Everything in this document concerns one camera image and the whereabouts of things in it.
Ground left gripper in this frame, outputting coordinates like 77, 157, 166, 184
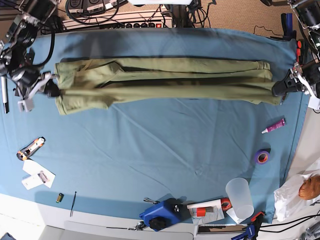
271, 62, 320, 110

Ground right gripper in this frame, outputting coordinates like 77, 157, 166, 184
17, 71, 61, 112

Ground olive green t-shirt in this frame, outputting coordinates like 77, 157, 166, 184
54, 57, 281, 115

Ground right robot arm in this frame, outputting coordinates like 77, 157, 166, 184
0, 0, 61, 114

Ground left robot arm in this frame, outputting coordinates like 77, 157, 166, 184
263, 0, 320, 111

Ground pink glue tube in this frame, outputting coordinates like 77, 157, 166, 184
261, 118, 286, 134

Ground orange black tool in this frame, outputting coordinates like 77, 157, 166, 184
296, 39, 306, 64

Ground white black marker pen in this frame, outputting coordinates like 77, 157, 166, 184
0, 76, 9, 114

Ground orange utility knife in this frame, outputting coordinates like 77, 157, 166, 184
16, 137, 46, 161

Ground purple tape roll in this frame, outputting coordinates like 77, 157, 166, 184
253, 148, 271, 165

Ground white paper cards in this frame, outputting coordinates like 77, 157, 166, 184
21, 159, 56, 190

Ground blue table cloth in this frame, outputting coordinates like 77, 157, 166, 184
0, 27, 314, 224

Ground small green battery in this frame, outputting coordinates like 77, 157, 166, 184
56, 193, 64, 203

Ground translucent plastic cup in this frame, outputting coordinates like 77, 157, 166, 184
225, 177, 255, 220

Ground white plastic bag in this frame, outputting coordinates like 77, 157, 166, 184
273, 159, 320, 222

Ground black tweezers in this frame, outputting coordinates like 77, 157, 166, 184
69, 191, 77, 218

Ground orange tape roll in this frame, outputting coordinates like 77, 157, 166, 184
220, 197, 232, 211

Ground blue clamp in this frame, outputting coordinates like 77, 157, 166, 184
231, 211, 265, 240

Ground blue plastic box device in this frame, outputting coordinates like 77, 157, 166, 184
139, 197, 191, 232

